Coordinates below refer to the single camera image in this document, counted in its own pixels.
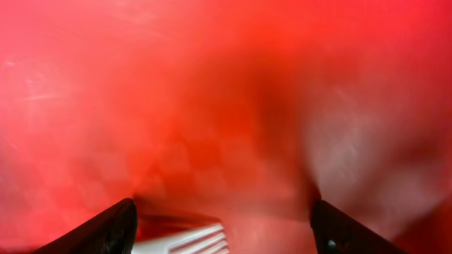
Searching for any white plastic fork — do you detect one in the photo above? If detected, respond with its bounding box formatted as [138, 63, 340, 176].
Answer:
[131, 223, 230, 254]

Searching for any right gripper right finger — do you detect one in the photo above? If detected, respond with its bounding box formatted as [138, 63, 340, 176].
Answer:
[310, 200, 407, 254]

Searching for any red serving tray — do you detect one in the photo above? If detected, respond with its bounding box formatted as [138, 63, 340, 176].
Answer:
[1, 1, 451, 253]

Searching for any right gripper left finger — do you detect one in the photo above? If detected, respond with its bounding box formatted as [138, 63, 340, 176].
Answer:
[33, 198, 138, 254]

